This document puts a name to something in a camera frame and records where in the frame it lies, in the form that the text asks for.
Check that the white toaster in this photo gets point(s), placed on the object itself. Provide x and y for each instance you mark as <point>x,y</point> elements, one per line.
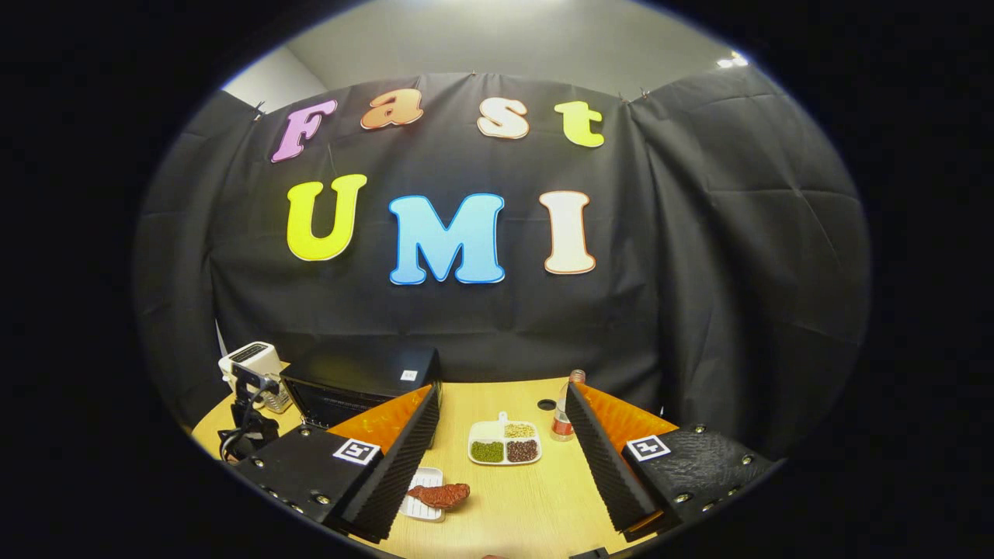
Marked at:
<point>252,359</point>

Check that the clear bottle with red label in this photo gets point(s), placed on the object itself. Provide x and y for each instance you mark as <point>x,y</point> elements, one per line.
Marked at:
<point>561,423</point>

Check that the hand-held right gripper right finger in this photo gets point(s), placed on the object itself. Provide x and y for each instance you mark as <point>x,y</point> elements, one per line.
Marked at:
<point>606,473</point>

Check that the small white ribbed tray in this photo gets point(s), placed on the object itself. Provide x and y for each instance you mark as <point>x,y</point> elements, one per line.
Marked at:
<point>425,475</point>

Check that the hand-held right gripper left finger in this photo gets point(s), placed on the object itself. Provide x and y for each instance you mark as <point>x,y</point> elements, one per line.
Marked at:
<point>404,473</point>

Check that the black backdrop cloth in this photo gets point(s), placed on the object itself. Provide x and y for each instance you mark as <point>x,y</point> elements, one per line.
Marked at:
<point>660,272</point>

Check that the small ceiling light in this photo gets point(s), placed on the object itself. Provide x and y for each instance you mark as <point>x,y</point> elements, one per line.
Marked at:
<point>734,60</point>

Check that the black electric oven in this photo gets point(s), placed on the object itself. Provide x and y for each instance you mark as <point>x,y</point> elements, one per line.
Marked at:
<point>365,373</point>

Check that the white divided dish of beans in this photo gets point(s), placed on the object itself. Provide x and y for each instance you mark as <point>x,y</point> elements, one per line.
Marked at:
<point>505,444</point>

